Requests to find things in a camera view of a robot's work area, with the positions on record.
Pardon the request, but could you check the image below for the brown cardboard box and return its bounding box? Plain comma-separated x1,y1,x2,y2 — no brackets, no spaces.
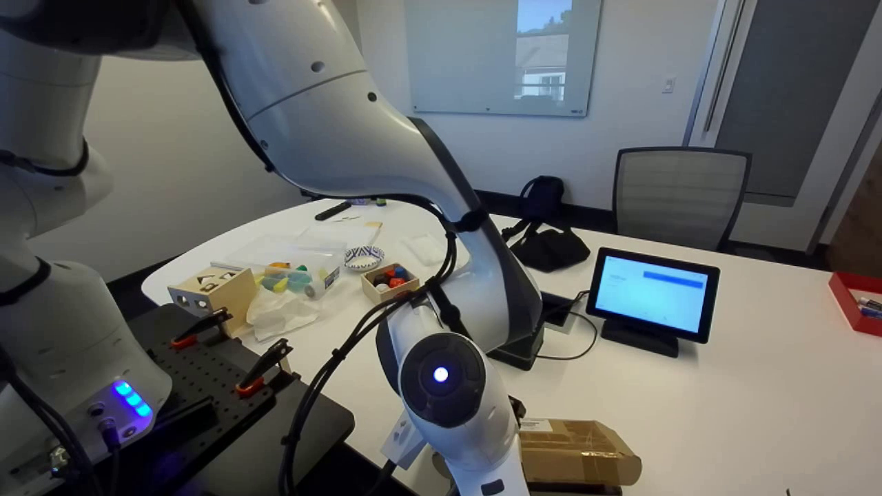
519,419,642,484

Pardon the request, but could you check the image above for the black cube speaker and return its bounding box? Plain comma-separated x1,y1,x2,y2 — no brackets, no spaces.
494,332,542,371

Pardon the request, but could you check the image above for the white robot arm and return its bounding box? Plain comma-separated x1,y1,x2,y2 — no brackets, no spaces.
0,0,540,496

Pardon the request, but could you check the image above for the small wooden block box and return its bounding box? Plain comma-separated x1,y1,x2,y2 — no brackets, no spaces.
360,265,420,303

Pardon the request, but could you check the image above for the red box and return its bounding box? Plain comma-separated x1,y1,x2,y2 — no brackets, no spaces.
830,272,882,336

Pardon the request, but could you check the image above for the black bag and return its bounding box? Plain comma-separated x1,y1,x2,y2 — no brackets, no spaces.
502,175,591,272

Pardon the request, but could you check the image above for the black remote control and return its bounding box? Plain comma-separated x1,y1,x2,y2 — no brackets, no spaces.
315,200,354,219

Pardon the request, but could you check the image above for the black square table socket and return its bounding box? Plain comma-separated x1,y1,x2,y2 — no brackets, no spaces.
542,292,577,327

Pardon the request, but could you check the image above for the clear plastic toy container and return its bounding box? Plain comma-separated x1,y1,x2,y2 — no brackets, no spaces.
256,261,338,299

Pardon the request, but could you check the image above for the glass whiteboard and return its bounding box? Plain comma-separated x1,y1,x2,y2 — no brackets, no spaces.
405,0,603,117

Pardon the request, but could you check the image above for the black tablet display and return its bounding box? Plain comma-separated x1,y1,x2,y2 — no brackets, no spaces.
586,248,719,358

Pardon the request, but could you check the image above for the wooden shape sorter cube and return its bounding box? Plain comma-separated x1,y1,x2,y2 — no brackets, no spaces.
169,265,256,338

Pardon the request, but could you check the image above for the black orange clamp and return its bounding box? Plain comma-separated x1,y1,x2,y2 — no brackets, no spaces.
235,338,293,398
169,309,232,349

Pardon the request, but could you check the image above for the grey mesh office chair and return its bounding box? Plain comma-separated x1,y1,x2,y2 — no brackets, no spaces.
611,146,752,250

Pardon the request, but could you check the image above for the black mounting plate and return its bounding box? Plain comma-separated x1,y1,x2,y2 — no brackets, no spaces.
108,303,356,496

